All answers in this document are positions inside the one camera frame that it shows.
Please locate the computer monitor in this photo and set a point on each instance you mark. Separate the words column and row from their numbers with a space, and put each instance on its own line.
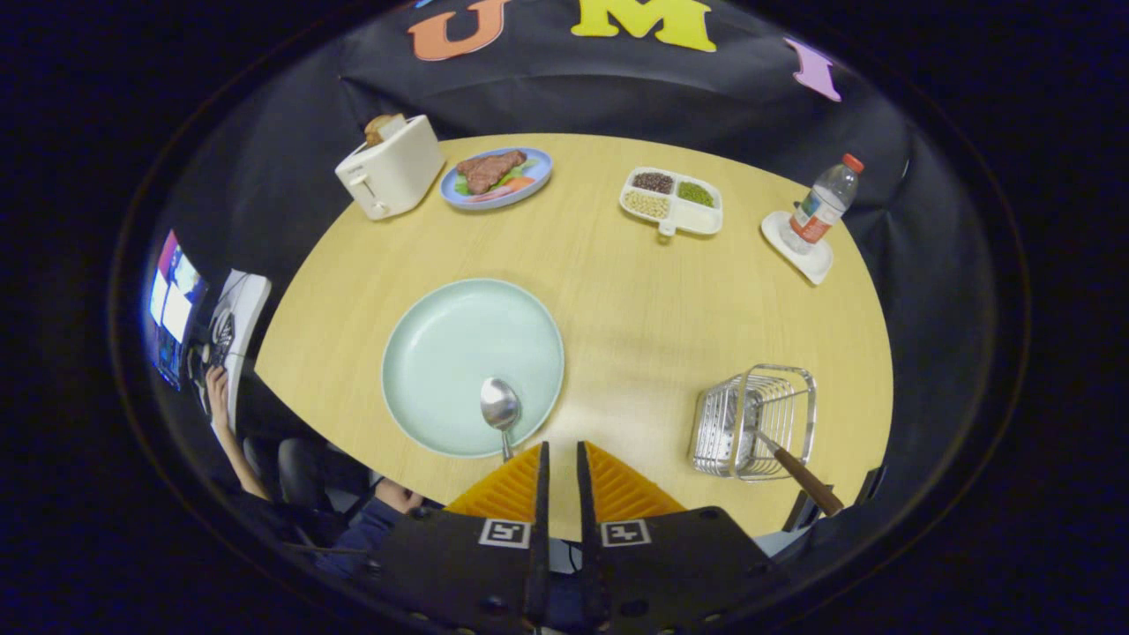
column 176, row 304

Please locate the white square coaster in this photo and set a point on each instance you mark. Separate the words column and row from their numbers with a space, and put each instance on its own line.
column 816, row 265

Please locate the pile of pale beans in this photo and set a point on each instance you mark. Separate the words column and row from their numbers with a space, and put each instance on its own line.
column 646, row 205

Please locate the black table clamp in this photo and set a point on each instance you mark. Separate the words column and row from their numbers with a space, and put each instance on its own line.
column 798, row 513
column 873, row 483

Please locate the white toaster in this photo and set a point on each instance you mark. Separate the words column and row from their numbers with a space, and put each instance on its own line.
column 397, row 172

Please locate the brown steak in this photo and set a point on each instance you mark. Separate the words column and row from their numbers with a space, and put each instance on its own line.
column 489, row 169

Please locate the clear water bottle red cap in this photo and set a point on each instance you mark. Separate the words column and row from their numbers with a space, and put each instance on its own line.
column 820, row 212

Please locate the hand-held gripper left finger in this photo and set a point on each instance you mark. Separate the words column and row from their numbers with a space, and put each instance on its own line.
column 540, row 494

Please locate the pile of green beans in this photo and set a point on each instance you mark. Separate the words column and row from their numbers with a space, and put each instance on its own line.
column 696, row 193

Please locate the pile of dark red beans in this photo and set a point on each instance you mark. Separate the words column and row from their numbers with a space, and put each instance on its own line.
column 653, row 182

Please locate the toast slice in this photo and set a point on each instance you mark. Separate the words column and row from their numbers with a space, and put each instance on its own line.
column 381, row 128

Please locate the black backdrop cloth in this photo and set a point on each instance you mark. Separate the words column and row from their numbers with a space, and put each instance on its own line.
column 573, row 84

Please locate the white divided dish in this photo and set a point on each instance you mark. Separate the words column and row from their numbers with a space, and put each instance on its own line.
column 697, row 216

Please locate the black office chair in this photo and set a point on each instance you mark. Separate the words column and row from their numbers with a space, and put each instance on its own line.
column 300, row 472

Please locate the white side desk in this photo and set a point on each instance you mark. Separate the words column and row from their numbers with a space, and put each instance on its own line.
column 247, row 304

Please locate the green and orange vegetables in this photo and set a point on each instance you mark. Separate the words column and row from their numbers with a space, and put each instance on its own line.
column 516, row 183

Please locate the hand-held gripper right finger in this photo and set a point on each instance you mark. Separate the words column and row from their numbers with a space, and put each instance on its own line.
column 586, row 494

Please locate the light green plate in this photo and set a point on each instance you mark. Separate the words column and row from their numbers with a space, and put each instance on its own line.
column 459, row 344

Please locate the blue plate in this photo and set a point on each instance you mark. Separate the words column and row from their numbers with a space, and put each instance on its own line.
column 538, row 168

